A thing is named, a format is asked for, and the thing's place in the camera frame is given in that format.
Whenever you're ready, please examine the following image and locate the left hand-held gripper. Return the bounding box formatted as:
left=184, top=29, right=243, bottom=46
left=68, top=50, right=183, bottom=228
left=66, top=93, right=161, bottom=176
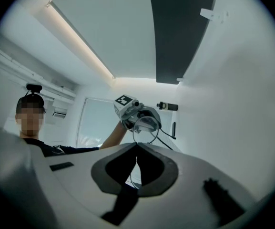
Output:
left=113, top=94, right=163, bottom=135

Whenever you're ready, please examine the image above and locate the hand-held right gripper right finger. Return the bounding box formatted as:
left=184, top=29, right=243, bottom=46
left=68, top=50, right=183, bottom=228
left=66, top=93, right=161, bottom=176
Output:
left=136, top=142, right=261, bottom=229

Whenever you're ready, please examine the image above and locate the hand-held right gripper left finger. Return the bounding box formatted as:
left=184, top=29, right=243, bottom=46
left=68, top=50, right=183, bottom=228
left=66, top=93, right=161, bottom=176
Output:
left=34, top=142, right=138, bottom=225

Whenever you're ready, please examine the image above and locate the person's left forearm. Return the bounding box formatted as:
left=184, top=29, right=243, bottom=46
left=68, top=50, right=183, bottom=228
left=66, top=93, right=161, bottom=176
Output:
left=100, top=121, right=129, bottom=150

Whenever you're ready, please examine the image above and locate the black cylindrical bottle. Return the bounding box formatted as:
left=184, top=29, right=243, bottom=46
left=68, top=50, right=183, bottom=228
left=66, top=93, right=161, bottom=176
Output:
left=156, top=101, right=179, bottom=112

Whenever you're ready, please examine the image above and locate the person's torso in black shirt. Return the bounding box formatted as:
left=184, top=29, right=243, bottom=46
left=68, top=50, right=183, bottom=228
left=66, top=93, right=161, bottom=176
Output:
left=20, top=137, right=101, bottom=157

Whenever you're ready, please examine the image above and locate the white window blind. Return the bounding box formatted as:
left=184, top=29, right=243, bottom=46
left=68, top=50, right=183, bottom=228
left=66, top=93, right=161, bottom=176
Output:
left=76, top=97, right=120, bottom=149

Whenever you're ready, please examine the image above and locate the white air vent unit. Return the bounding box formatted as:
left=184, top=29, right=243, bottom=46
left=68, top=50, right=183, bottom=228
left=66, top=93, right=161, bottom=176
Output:
left=52, top=106, right=68, bottom=118

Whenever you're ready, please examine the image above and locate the person's head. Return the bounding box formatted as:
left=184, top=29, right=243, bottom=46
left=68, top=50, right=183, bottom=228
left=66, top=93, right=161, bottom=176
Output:
left=15, top=96, right=47, bottom=138

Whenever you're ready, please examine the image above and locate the linear ceiling light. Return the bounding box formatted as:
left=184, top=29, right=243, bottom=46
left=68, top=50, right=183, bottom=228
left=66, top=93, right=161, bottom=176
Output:
left=45, top=0, right=117, bottom=81

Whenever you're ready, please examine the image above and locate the white ceiling track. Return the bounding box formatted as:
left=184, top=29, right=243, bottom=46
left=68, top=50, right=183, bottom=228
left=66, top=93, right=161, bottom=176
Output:
left=0, top=44, right=77, bottom=99

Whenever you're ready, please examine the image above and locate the black head-worn camera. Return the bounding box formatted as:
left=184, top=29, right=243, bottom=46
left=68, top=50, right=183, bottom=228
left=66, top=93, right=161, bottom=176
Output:
left=25, top=83, right=43, bottom=97

